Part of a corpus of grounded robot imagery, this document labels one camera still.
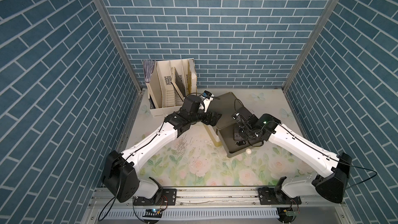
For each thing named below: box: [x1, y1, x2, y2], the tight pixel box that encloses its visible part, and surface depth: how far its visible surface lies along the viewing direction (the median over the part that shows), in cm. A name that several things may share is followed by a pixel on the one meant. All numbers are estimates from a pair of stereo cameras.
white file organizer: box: [145, 58, 198, 118], surface depth 103 cm
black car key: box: [234, 140, 247, 147], surface depth 78 cm
